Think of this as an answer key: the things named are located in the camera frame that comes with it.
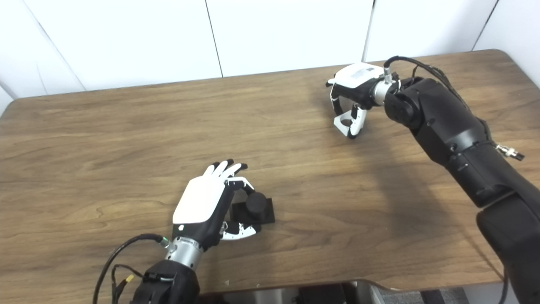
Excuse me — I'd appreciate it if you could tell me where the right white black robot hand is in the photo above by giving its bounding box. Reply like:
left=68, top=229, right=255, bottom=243
left=326, top=62, right=385, bottom=139

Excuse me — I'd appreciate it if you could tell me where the white square piece with hole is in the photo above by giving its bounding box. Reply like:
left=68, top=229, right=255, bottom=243
left=334, top=114, right=359, bottom=138

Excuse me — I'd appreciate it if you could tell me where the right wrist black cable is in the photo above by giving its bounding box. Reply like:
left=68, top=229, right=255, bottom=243
left=383, top=55, right=492, bottom=140

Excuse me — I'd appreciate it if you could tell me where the black robot torso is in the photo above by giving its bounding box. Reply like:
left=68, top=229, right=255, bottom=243
left=211, top=280, right=464, bottom=304

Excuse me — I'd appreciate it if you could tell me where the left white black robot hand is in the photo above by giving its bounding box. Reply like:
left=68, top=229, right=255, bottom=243
left=172, top=159, right=261, bottom=252

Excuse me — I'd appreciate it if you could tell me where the black peg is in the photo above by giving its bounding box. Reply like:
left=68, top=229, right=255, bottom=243
left=230, top=192, right=275, bottom=225

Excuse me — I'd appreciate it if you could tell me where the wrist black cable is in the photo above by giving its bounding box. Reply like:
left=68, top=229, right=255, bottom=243
left=93, top=233, right=170, bottom=304
left=383, top=55, right=492, bottom=140

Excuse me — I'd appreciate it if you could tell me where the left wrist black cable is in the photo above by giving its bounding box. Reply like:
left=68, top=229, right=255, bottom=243
left=93, top=233, right=170, bottom=304

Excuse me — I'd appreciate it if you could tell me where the thin black cable yellow plug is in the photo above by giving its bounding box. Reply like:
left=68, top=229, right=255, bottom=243
left=111, top=264, right=144, bottom=304

